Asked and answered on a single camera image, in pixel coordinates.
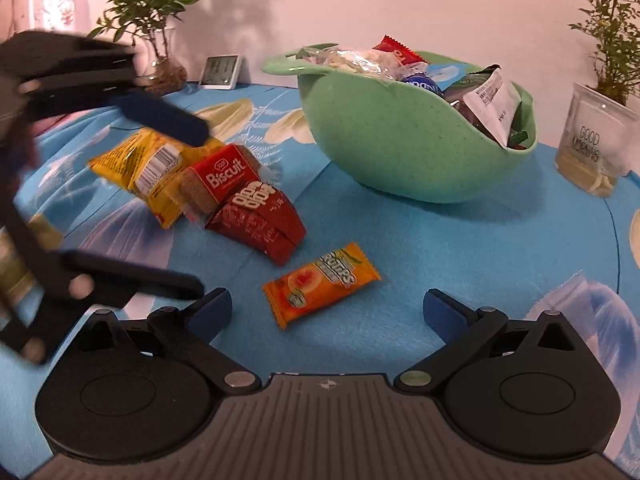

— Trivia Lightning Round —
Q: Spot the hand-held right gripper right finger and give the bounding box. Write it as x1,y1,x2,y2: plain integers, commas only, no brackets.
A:
395,287,581,396

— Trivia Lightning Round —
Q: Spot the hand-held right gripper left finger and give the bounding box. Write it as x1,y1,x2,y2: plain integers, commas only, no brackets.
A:
80,287,263,396

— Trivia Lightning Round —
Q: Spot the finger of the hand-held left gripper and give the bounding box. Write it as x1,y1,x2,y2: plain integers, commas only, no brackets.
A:
35,249,206,311
0,30,211,148

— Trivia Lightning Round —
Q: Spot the yellow snack packet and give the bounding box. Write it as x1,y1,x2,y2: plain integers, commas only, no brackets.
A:
89,127,226,229

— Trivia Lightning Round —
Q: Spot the red biscuit packet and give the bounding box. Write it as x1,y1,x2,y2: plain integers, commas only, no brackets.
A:
179,144,262,231

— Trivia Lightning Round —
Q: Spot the red packet with white lettering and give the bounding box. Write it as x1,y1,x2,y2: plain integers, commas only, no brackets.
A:
205,180,307,267

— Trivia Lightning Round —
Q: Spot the orange candy packet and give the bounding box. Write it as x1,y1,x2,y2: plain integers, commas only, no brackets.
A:
263,241,382,331

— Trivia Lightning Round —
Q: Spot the green plastic bowl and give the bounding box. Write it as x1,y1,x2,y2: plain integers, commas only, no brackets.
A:
262,42,540,204

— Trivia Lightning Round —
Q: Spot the clear crinkled snack wrapper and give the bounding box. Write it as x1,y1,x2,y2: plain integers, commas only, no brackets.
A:
300,45,401,81

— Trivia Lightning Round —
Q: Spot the white long snack packet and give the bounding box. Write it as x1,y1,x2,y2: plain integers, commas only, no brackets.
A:
462,69,522,150

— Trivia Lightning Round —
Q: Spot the blue foil chocolate ball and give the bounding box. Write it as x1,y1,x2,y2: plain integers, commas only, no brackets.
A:
402,72,443,98

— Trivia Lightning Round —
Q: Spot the green dried date packet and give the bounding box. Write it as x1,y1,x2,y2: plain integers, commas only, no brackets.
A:
442,64,536,150

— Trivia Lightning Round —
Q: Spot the light blue snack packet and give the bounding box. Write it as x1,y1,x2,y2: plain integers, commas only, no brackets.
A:
425,62,481,91

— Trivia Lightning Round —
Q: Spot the red packet with white circle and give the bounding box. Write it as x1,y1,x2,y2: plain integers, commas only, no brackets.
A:
372,35,427,67

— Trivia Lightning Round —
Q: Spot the round glass vase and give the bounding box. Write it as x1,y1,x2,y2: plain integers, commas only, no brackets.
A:
142,57,188,95

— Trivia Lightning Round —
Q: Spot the blue floral tablecloth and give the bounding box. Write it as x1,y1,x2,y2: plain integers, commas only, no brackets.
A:
0,82,640,480

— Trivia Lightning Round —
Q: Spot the digital desk clock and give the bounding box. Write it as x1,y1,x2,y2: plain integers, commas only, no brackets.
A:
199,55,244,90

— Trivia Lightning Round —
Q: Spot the pink cloth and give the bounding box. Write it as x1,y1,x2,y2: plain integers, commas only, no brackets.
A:
30,107,121,136

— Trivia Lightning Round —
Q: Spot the leafy green plant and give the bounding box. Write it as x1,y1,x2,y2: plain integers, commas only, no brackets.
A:
87,0,218,68

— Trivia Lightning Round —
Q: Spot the clear glass plant cup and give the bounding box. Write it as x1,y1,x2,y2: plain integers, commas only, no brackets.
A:
554,82,640,198

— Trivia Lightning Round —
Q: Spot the thin twiggy plant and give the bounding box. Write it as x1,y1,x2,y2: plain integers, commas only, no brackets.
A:
569,0,640,106

